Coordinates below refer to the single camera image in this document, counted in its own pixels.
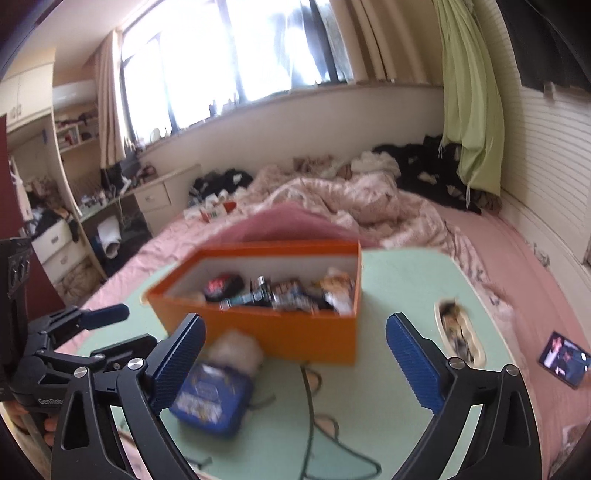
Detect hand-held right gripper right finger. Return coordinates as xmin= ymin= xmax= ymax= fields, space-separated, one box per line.
xmin=385 ymin=312 xmax=542 ymax=480

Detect green cartoon desktop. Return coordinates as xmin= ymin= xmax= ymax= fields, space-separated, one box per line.
xmin=76 ymin=247 xmax=525 ymax=480

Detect white shelf unit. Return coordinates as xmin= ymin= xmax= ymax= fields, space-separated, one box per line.
xmin=0 ymin=51 xmax=112 ymax=217

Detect smartphone with lit screen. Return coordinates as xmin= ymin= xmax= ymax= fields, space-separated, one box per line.
xmin=538 ymin=331 xmax=591 ymax=387

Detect blue packet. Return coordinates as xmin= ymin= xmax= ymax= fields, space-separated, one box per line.
xmin=168 ymin=360 xmax=254 ymax=437

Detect white clothes heap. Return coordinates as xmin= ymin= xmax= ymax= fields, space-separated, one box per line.
xmin=351 ymin=150 xmax=400 ymax=178

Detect black hanging clothes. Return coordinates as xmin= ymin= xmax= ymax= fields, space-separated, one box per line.
xmin=496 ymin=0 xmax=591 ymax=100

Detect black and white clothes pile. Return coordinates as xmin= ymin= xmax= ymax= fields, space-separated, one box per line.
xmin=189 ymin=168 xmax=254 ymax=204

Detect heap of small trinkets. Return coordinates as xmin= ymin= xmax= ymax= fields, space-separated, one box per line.
xmin=438 ymin=300 xmax=481 ymax=365

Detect white drawer cabinet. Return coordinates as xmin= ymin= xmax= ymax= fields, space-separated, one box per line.
xmin=134 ymin=164 xmax=201 ymax=227

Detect orange cardboard box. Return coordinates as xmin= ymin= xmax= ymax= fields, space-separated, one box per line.
xmin=145 ymin=240 xmax=363 ymax=366

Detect beige curtain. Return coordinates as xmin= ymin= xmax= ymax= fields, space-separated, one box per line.
xmin=323 ymin=0 xmax=444 ymax=88
xmin=95 ymin=30 xmax=127 ymax=169

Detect grey fur pom-pom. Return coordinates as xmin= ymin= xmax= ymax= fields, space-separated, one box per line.
xmin=206 ymin=330 xmax=265 ymax=374

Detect light green hanging garment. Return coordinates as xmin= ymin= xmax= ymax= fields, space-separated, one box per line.
xmin=434 ymin=0 xmax=504 ymax=197

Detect black and red pouch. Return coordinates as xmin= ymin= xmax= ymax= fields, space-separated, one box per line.
xmin=203 ymin=273 xmax=246 ymax=303

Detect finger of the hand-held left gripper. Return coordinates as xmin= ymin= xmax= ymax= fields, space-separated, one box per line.
xmin=90 ymin=335 xmax=159 ymax=370
xmin=50 ymin=303 xmax=130 ymax=332

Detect maroon pillow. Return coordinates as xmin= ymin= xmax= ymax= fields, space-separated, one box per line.
xmin=222 ymin=203 xmax=361 ymax=245

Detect large window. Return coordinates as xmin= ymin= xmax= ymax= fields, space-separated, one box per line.
xmin=120 ymin=0 xmax=356 ymax=144

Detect white paper roll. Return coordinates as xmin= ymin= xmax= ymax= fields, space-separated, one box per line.
xmin=95 ymin=217 xmax=123 ymax=259

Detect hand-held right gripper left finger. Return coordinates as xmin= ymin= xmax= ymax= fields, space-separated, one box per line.
xmin=50 ymin=313 xmax=207 ymax=480

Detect white louvered wardrobe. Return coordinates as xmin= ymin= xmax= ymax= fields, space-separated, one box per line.
xmin=496 ymin=0 xmax=591 ymax=278

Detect pink crumpled duvet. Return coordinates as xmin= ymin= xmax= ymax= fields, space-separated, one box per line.
xmin=240 ymin=164 xmax=462 ymax=250

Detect person's left hand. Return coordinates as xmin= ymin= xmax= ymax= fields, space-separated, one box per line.
xmin=0 ymin=401 xmax=61 ymax=448

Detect white drawer unit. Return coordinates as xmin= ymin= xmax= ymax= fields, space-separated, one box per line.
xmin=32 ymin=217 xmax=88 ymax=282

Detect tan plush cookie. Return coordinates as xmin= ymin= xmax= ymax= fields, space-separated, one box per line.
xmin=322 ymin=268 xmax=354 ymax=290

